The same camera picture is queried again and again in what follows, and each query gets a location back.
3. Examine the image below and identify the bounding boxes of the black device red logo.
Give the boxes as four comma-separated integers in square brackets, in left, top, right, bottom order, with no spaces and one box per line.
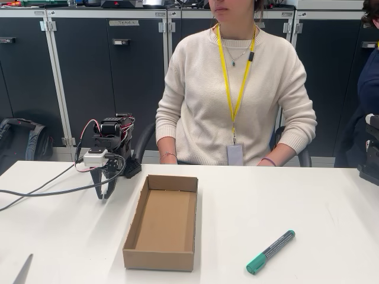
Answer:
[100,0,145,9]

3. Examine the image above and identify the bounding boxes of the thin necklace with pendant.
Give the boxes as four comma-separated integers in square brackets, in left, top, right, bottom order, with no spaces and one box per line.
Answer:
[220,29,255,66]

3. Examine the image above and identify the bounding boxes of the person in cream sweater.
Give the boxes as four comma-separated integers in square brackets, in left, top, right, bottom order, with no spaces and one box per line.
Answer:
[155,0,317,167]

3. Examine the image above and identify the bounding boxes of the green plastic crate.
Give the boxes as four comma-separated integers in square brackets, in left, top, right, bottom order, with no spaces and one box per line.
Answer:
[21,0,69,7]

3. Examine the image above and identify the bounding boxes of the person's left forearm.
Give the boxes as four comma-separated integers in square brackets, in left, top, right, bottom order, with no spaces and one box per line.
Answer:
[257,118,317,167]

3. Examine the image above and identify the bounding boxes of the yellow lanyard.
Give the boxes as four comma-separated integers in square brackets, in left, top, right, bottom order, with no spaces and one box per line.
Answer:
[217,22,257,146]

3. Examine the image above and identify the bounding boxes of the thick grey camera cable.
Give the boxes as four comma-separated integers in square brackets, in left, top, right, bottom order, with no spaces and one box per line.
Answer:
[0,153,127,198]

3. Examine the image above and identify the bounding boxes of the black grey backpack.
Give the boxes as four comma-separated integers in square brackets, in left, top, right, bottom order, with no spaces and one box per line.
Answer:
[0,117,54,176]

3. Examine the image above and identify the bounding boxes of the black and blue chair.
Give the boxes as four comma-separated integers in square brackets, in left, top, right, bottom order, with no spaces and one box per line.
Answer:
[133,121,312,168]

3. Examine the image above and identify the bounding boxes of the handwritten tape label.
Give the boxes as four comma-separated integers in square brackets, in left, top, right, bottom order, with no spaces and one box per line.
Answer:
[108,20,140,27]

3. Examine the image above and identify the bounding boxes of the clear badge holder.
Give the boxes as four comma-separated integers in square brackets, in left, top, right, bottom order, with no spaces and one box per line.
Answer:
[226,143,245,166]

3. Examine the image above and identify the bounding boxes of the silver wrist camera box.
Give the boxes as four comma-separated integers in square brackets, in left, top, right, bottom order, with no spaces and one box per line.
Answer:
[83,147,108,167]

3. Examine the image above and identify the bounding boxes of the open cardboard box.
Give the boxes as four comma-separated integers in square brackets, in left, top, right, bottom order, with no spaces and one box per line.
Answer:
[122,174,198,272]

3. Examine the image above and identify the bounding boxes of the tangle of black cables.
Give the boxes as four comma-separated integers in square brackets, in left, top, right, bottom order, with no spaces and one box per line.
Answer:
[165,0,210,9]

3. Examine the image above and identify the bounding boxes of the green permanent marker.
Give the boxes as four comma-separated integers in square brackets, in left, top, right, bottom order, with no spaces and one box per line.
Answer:
[245,230,296,275]

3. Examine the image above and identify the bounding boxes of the red white servo wire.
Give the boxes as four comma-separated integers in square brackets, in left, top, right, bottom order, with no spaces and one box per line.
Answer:
[74,119,104,174]

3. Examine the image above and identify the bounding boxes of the thin grey power cable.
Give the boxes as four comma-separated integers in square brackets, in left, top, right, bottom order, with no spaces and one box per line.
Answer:
[0,141,86,211]

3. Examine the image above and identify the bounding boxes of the person in navy top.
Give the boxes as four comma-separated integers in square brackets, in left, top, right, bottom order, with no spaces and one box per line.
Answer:
[333,0,379,169]

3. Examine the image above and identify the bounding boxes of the person's right forearm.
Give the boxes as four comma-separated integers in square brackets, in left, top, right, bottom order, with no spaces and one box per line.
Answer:
[155,112,180,165]

